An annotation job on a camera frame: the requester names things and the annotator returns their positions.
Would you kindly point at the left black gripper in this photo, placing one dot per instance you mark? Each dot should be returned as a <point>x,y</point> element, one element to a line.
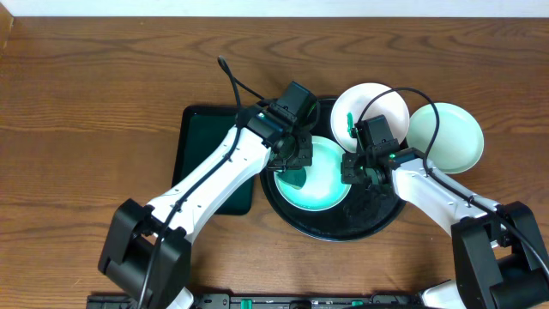
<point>293,159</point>

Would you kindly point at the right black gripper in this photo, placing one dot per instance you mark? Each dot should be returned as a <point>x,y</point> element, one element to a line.
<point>348,175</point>

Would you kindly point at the green sponge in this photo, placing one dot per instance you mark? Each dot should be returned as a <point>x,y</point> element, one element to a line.
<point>294,178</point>

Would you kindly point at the mint plate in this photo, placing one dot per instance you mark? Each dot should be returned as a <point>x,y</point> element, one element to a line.
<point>459,143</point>
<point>323,187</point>

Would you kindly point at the white plate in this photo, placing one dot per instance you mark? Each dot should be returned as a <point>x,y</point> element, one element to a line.
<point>354,100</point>

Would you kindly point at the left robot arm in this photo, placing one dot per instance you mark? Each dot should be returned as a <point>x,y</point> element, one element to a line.
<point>148,248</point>

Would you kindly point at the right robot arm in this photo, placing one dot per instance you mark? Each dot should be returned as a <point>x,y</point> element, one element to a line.
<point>500,259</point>

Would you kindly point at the black round tray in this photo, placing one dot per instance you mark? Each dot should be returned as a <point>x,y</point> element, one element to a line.
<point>364,211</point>

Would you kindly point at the black rectangular tray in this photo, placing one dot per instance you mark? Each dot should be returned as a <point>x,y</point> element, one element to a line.
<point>202,130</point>

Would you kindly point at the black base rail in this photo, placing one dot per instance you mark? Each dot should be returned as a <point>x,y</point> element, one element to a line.
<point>226,301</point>

